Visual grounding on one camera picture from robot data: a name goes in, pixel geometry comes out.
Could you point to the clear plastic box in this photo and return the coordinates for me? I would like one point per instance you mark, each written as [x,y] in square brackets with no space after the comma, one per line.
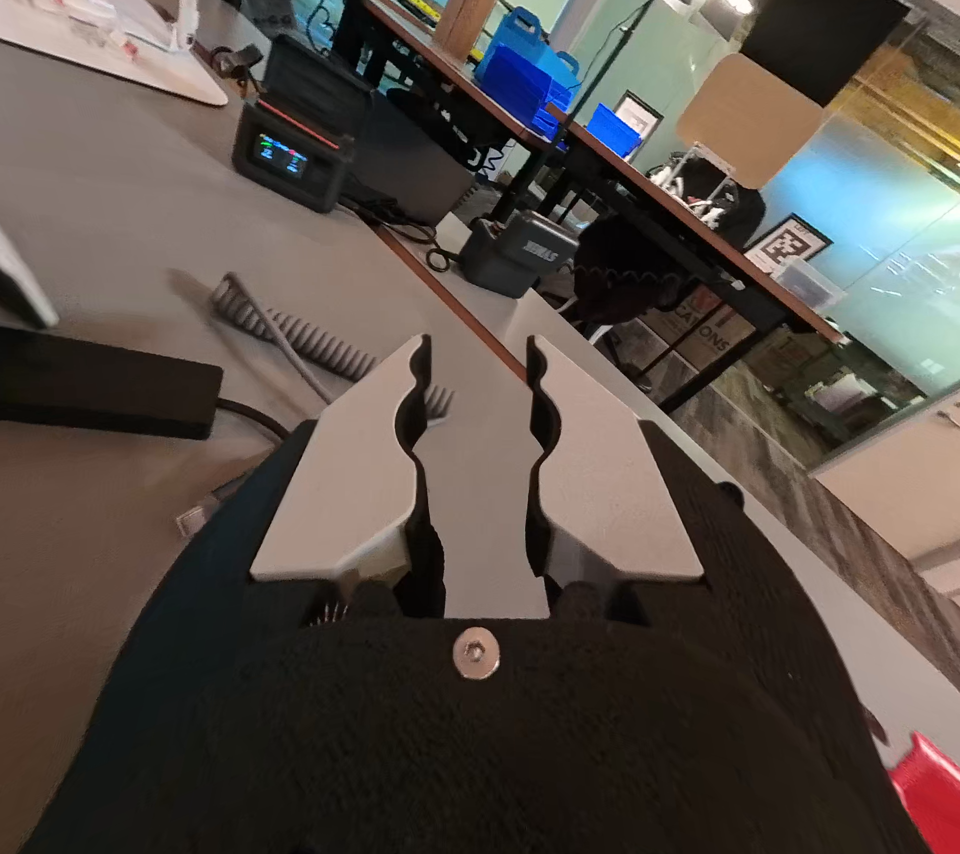
[805,285]

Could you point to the long wooden table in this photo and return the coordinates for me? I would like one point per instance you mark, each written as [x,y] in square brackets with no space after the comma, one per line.
[674,202]

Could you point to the framed black and white tag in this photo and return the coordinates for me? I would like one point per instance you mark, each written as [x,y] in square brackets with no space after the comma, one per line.
[791,246]

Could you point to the small blue plastic bin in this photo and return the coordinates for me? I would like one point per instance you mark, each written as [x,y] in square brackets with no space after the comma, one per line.
[615,130]

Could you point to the beige rounded board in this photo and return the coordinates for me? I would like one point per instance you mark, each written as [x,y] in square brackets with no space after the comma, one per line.
[749,119]

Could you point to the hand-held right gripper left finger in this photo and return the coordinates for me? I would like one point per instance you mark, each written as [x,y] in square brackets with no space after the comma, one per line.
[345,480]

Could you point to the white flat board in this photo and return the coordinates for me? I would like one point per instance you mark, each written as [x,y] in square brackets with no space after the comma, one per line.
[111,55]

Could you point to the black wall panel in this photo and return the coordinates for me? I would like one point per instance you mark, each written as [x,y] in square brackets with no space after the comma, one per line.
[825,29]

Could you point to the black device with small screen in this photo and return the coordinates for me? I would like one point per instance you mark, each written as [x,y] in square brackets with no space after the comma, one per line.
[299,119]

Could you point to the dark grey box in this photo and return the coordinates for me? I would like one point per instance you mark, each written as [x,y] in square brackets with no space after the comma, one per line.
[412,156]

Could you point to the cardboard boxes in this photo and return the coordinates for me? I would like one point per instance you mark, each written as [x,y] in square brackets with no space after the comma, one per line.
[696,337]

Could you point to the large blue plastic bin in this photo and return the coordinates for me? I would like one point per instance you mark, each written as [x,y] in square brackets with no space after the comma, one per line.
[524,75]

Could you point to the dark grey charger block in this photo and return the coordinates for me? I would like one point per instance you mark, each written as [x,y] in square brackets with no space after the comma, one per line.
[509,254]

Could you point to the small framed picture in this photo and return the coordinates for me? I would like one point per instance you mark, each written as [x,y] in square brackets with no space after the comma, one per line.
[638,116]

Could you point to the black backpack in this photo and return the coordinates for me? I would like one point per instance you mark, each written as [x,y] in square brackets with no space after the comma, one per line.
[712,194]

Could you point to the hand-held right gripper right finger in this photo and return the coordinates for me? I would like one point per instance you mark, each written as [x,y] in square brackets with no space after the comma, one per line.
[607,487]

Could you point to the red plastic object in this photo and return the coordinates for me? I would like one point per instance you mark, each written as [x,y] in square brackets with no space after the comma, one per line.
[930,795]

